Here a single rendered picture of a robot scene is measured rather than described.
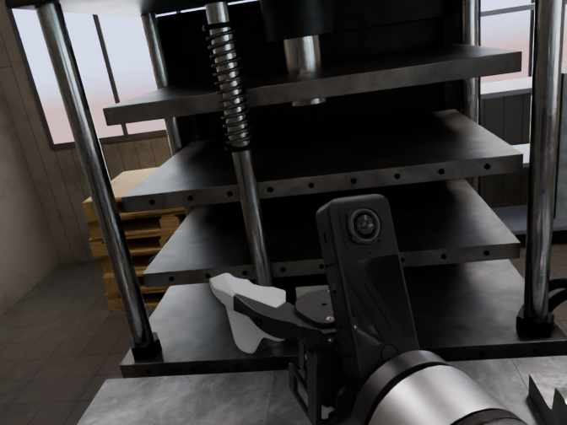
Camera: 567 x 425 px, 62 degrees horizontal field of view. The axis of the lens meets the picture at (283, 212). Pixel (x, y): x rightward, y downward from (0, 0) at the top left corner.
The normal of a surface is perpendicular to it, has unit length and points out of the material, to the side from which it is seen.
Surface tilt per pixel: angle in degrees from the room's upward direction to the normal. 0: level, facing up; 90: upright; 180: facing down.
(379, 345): 62
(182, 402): 0
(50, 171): 90
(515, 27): 90
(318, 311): 8
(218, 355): 0
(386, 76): 90
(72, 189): 90
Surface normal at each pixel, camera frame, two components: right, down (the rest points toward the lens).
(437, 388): -0.21, -0.91
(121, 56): -0.07, 0.36
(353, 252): 0.28, -0.20
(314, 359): -0.93, 0.12
